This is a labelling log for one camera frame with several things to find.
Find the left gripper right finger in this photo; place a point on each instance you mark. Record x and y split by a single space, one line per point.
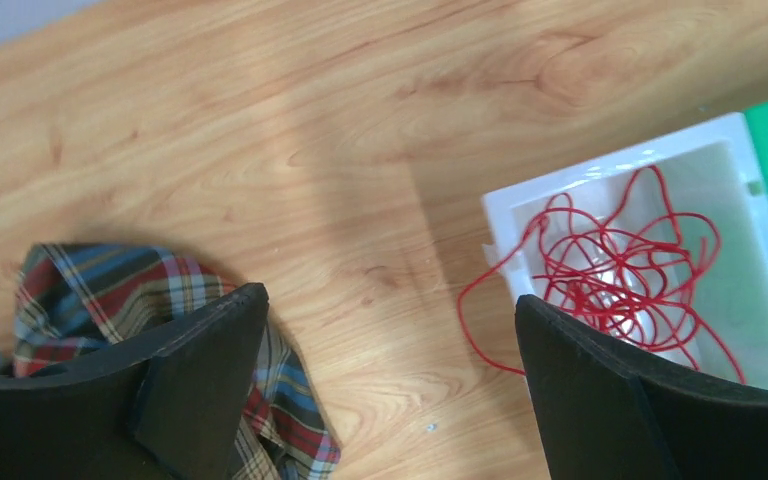
608 410

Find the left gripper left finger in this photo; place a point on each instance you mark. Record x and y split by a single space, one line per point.
164 404

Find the plaid flannel shirt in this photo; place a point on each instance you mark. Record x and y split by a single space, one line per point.
74 299

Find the white plastic bin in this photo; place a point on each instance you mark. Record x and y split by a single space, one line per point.
663 244

